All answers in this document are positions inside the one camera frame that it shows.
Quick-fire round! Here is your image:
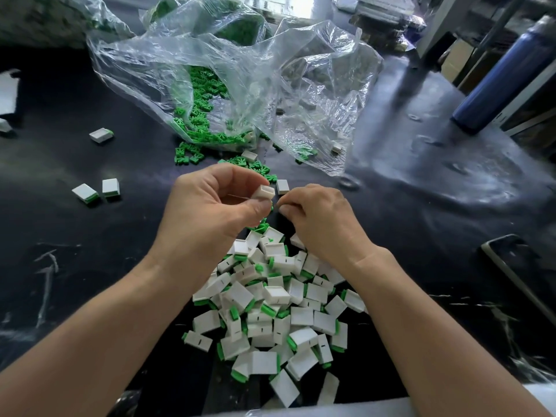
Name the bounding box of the white paper sheet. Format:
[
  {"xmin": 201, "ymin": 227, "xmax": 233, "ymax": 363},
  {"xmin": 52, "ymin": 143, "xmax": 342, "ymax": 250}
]
[{"xmin": 0, "ymin": 74, "xmax": 20, "ymax": 116}]

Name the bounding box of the black smartphone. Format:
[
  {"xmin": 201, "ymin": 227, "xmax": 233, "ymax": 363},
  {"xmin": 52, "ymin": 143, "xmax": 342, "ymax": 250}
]
[{"xmin": 480, "ymin": 234, "xmax": 556, "ymax": 328}]

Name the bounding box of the clear plastic bag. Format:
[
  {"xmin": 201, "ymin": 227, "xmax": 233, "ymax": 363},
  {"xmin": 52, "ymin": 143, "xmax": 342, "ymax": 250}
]
[{"xmin": 87, "ymin": 0, "xmax": 385, "ymax": 177}]

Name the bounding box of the large bag of assembled pieces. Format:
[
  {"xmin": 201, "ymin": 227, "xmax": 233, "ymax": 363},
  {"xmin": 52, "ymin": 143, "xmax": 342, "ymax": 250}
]
[{"xmin": 0, "ymin": 0, "xmax": 136, "ymax": 49}]

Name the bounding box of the person's left hand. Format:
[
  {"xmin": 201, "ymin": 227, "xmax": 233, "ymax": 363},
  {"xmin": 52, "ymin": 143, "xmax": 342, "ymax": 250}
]
[{"xmin": 148, "ymin": 163, "xmax": 277, "ymax": 287}]

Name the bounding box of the pile of assembled white-green pieces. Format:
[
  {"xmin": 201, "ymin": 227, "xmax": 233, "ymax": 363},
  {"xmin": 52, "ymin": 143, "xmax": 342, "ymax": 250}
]
[{"xmin": 191, "ymin": 220, "xmax": 368, "ymax": 408}]

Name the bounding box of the person's right forearm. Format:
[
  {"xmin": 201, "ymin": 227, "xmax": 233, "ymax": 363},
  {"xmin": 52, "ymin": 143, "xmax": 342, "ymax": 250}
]
[{"xmin": 347, "ymin": 249, "xmax": 550, "ymax": 417}]

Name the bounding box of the blue cylinder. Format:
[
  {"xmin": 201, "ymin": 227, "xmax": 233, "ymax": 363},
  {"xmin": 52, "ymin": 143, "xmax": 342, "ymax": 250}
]
[{"xmin": 452, "ymin": 14, "xmax": 556, "ymax": 134}]

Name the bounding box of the plastic bag full of green pieces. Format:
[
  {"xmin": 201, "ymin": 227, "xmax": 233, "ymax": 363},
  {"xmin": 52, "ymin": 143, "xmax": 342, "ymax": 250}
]
[{"xmin": 143, "ymin": 0, "xmax": 269, "ymax": 47}]

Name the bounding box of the pile of green clips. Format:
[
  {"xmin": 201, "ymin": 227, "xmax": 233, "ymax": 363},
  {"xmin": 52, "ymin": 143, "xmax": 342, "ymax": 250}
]
[{"xmin": 172, "ymin": 65, "xmax": 318, "ymax": 235}]

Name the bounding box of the white metal frame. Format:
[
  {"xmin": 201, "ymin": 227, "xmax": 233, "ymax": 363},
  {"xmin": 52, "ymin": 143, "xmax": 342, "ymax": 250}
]
[{"xmin": 417, "ymin": 0, "xmax": 556, "ymax": 76}]

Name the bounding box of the person's right hand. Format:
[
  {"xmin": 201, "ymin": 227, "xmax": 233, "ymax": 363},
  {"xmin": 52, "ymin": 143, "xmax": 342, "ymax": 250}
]
[{"xmin": 276, "ymin": 184, "xmax": 379, "ymax": 275}]

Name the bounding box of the grey machine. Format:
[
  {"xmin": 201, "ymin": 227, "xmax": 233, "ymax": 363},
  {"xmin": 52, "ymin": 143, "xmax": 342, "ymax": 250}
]
[{"xmin": 352, "ymin": 0, "xmax": 429, "ymax": 47}]

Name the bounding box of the person's left forearm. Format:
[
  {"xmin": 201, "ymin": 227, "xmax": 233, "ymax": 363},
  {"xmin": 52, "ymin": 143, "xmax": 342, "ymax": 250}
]
[{"xmin": 0, "ymin": 256, "xmax": 194, "ymax": 417}]

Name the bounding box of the brown cardboard box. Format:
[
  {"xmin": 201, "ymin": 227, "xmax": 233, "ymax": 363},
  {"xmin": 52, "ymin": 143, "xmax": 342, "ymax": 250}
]
[{"xmin": 440, "ymin": 39, "xmax": 479, "ymax": 83}]

